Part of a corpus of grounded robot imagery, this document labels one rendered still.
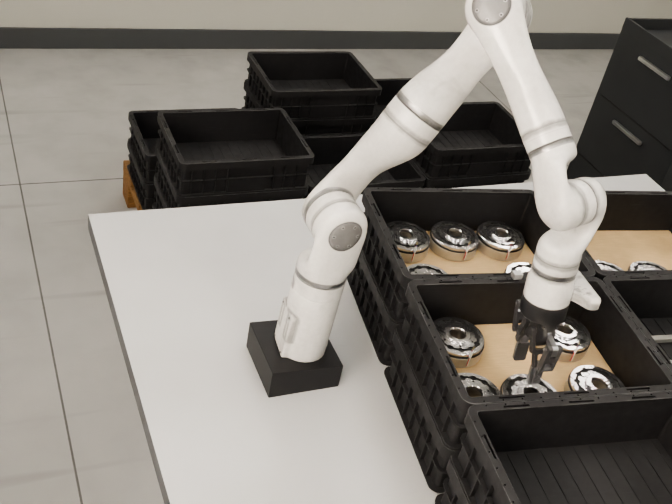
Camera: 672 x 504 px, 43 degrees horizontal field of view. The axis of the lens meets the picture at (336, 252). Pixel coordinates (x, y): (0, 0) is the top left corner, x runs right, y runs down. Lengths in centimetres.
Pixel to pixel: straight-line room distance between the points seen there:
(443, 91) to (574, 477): 64
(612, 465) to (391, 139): 64
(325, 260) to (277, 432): 32
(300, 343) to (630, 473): 59
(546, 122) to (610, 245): 76
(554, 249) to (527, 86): 25
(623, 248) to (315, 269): 84
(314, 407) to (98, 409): 103
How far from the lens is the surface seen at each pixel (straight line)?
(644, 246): 209
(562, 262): 135
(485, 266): 182
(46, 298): 285
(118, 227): 196
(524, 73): 133
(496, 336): 165
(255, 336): 162
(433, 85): 138
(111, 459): 239
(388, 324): 163
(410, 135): 138
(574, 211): 129
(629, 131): 328
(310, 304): 150
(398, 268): 158
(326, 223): 140
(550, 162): 131
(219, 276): 184
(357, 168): 143
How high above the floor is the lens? 185
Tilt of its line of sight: 36 degrees down
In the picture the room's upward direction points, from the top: 12 degrees clockwise
